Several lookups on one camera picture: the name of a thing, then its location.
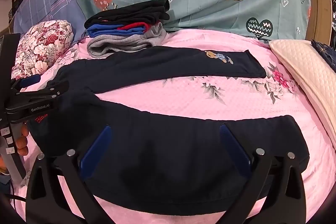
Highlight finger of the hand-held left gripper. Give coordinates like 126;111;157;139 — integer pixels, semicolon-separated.
11;80;70;108
11;76;41;89

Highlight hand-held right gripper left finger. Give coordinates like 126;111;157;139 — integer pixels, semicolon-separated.
26;125;113;224

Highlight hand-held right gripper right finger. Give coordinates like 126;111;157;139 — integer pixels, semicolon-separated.
219;123;308;224

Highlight navy pants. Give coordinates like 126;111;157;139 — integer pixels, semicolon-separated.
28;46;311;216

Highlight person's left hand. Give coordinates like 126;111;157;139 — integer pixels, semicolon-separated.
14;125;30;157

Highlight red floral pillow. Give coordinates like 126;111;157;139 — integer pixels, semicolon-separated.
12;19;73;80

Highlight pink floral bed sheet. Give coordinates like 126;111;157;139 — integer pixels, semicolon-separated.
10;28;336;224

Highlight blue folded garment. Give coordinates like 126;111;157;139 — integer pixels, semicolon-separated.
87;22;147;38

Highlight grey folded garment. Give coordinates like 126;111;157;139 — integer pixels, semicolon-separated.
87;23;167;59

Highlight cream quilted pillow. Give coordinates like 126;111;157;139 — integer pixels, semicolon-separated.
269;39;336;133

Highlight red folded garment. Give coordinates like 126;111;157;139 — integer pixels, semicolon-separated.
117;21;153;32

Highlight stack of folded clothes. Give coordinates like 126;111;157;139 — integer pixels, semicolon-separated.
84;0;171;30

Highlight dark blue printed cloth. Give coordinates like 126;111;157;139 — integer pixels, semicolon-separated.
311;40;336;70

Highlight black cable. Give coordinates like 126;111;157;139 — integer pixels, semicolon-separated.
7;179;30;202

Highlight wooden bed frame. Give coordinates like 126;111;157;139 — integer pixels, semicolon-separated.
306;0;336;42

